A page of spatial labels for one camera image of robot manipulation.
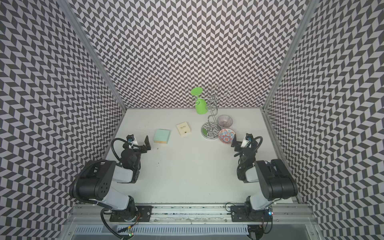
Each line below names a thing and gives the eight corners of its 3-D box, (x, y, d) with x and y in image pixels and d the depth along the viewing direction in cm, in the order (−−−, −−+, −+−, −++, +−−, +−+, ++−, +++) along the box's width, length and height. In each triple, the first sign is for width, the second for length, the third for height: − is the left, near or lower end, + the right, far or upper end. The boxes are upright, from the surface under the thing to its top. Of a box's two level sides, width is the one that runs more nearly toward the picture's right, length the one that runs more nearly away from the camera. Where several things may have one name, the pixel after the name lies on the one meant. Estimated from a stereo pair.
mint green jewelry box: (153, 142, 101) (152, 139, 98) (157, 131, 107) (156, 128, 104) (167, 144, 100) (166, 141, 97) (170, 132, 106) (169, 129, 103)
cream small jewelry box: (182, 138, 103) (182, 134, 99) (177, 129, 109) (176, 124, 105) (191, 134, 106) (191, 130, 101) (186, 125, 111) (185, 120, 107)
